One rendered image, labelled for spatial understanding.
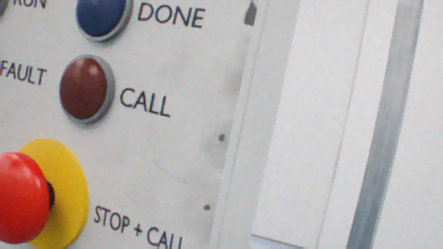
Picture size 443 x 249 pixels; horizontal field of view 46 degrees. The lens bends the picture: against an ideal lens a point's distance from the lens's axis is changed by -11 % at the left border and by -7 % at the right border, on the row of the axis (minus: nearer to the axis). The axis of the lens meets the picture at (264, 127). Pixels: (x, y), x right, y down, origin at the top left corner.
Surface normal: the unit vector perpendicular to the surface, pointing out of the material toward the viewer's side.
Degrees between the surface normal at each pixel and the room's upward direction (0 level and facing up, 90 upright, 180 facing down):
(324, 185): 90
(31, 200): 83
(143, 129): 90
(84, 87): 90
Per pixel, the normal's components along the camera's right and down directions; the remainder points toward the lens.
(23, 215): 0.01, 0.17
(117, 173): -0.37, -0.03
